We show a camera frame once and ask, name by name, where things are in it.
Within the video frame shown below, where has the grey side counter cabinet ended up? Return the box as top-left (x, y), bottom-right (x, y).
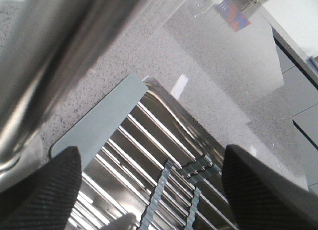
top-left (258, 6), bottom-right (318, 193)

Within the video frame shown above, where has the stainless steel sink basin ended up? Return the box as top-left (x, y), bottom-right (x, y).
top-left (64, 77), bottom-right (239, 230)

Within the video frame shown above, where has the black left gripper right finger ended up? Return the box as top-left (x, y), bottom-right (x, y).
top-left (222, 145), bottom-right (318, 230)

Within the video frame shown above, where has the grey sink drying rack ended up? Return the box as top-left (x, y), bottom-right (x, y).
top-left (49, 74), bottom-right (239, 230)

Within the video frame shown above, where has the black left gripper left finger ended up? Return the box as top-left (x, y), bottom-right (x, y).
top-left (0, 147), bottom-right (81, 230)

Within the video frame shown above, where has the stainless steel faucet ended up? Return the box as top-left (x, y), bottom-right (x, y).
top-left (0, 0), bottom-right (140, 190)

